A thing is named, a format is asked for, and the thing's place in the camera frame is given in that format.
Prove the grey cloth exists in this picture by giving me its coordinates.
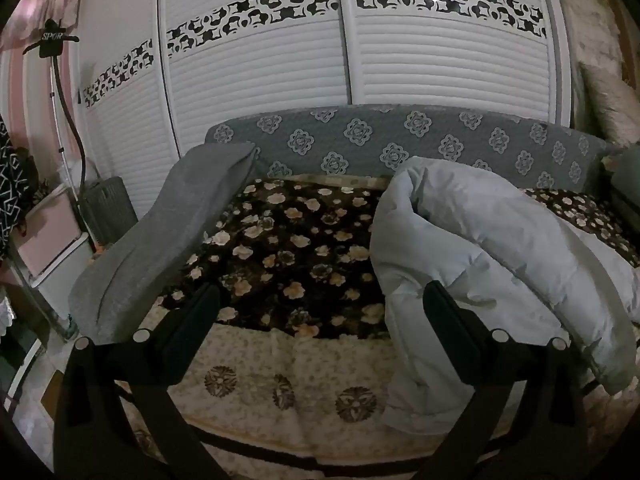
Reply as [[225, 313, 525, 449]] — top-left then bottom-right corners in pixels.
[[67, 142, 261, 346]]

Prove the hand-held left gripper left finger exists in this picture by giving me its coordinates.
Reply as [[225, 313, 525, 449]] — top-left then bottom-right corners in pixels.
[[52, 282, 233, 480]]

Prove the fluffy beige pillow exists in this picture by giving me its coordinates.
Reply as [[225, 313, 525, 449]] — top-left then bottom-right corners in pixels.
[[580, 62, 640, 146]]

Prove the dark floral blanket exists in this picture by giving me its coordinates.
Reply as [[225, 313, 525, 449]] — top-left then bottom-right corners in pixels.
[[150, 175, 640, 341]]

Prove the fluffy beige throw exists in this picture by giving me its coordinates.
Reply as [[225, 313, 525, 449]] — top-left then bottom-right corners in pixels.
[[550, 0, 626, 126]]

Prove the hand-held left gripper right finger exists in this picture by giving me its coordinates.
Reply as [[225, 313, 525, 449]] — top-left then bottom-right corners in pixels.
[[422, 280, 591, 480]]

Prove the black white patterned cloth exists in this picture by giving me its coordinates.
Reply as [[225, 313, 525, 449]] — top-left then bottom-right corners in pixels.
[[0, 120, 32, 261]]

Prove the large white padded garment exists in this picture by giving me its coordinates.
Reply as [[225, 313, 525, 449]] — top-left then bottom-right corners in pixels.
[[370, 156, 638, 436]]

